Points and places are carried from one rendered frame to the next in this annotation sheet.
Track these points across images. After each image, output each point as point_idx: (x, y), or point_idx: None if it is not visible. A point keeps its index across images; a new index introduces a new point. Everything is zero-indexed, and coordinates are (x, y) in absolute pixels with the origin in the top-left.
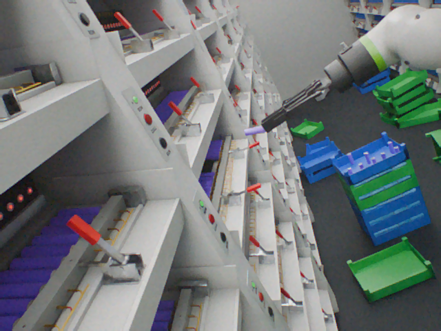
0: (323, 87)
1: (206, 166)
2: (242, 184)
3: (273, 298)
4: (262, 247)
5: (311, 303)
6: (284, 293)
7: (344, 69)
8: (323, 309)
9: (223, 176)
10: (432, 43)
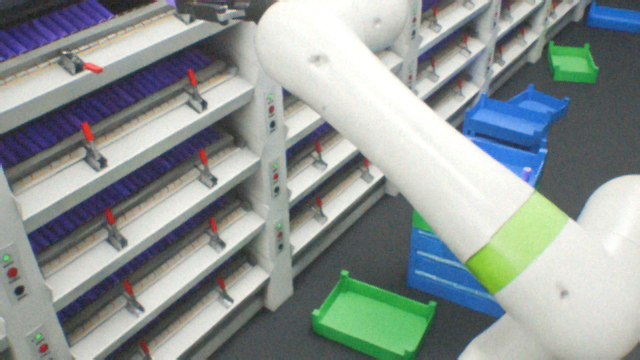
0: (237, 5)
1: (128, 0)
2: (120, 56)
3: (40, 200)
4: (115, 148)
5: (192, 263)
6: (106, 215)
7: (266, 2)
8: (236, 288)
9: (105, 29)
10: (262, 48)
